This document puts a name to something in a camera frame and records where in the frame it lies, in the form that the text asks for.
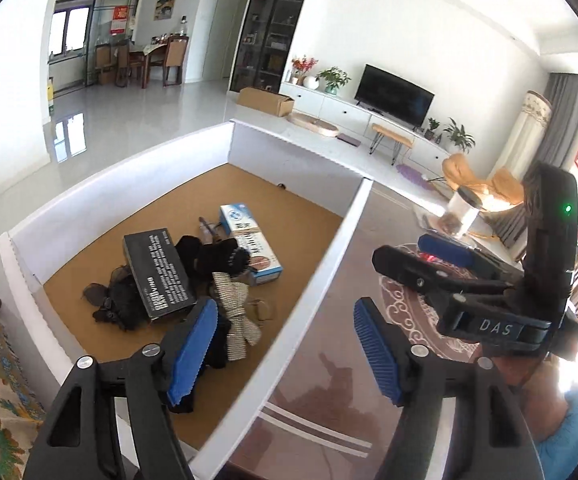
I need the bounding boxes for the long-leaf potted plant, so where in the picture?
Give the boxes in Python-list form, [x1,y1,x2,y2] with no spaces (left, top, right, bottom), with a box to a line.
[442,118,476,154]

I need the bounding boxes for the grey curtain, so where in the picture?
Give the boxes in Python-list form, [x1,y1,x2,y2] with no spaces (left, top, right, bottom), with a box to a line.
[533,72,578,172]

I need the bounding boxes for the flat screen television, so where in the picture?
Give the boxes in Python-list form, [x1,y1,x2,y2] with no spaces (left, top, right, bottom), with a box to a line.
[354,63,436,129]

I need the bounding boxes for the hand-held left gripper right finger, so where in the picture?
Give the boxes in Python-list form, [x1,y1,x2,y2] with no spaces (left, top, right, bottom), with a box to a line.
[352,296,542,480]

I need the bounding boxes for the twine-tied wooden comb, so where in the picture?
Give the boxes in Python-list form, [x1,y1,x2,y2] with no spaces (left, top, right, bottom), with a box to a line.
[197,215,230,241]

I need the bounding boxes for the white door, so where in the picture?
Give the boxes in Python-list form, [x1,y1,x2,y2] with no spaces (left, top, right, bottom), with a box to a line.
[202,0,243,81]

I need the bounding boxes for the silver rhinestone bow hair clip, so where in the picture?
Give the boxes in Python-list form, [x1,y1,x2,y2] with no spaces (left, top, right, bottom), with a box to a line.
[211,270,263,362]

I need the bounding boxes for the plain black scrunchie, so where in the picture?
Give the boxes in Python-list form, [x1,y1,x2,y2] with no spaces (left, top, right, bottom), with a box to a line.
[174,234,205,287]

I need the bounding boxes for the blue white ointment carton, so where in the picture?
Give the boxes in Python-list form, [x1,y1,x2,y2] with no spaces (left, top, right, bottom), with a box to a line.
[218,203,285,288]

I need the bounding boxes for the wall painting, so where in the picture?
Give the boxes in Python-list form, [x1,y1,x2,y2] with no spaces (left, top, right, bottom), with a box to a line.
[153,0,180,21]

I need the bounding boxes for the red wall calendar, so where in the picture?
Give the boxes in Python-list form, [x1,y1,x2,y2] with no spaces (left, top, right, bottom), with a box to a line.
[111,5,131,36]

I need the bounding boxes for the wooden dining chair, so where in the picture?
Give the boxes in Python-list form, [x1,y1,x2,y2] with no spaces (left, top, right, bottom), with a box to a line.
[162,37,190,87]
[93,43,116,86]

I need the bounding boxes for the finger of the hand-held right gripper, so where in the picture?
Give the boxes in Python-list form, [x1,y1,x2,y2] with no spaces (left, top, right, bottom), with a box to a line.
[416,233,523,282]
[370,245,514,307]

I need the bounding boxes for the brown cardboard box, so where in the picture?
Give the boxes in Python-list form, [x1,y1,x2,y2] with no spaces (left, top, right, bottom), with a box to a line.
[237,86,295,119]

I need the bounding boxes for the translucent amber hair ring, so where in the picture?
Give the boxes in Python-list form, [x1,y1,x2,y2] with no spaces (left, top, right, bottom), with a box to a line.
[248,297,278,322]

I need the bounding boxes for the white standing air conditioner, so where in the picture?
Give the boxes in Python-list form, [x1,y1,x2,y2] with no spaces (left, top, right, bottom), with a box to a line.
[490,90,553,182]

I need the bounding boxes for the orange lounge chair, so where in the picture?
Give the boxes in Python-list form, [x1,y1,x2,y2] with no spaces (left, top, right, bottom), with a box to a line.
[441,153,526,212]

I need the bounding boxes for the white television cabinet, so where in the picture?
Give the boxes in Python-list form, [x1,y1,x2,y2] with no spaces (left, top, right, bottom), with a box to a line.
[279,79,453,167]

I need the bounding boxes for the black organza bow hair claw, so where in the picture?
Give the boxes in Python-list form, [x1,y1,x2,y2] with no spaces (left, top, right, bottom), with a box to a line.
[82,264,151,333]

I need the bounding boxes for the round flat wooden board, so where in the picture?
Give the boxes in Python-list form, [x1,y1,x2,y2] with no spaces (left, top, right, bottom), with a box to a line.
[288,112,340,137]

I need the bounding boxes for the wooden dining table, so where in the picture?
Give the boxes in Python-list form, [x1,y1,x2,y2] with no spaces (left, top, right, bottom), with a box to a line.
[129,44,170,88]

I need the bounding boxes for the red flowers in white vase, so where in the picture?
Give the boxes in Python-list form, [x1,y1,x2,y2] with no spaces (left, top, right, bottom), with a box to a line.
[288,54,320,89]

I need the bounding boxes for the black rectangular carton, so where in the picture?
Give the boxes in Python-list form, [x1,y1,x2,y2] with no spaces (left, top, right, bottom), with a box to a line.
[122,228,198,323]

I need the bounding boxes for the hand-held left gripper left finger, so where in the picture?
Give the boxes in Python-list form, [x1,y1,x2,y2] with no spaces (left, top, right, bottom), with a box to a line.
[21,298,220,480]

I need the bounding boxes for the dark glass display cabinet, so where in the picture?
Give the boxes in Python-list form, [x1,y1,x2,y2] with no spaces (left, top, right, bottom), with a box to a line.
[228,0,318,95]

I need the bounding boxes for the large white cardboard box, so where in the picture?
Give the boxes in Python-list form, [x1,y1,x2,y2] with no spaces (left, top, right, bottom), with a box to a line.
[0,120,374,480]

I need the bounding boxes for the bushy green potted plant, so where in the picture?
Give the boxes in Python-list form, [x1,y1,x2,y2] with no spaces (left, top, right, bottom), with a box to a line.
[316,66,353,96]

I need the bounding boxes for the wooden stool with metal legs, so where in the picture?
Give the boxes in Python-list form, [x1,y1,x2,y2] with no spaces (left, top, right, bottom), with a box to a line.
[368,123,415,166]

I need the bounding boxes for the black fuzzy hair clip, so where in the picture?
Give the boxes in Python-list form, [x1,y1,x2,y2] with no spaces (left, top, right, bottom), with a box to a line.
[196,239,253,282]

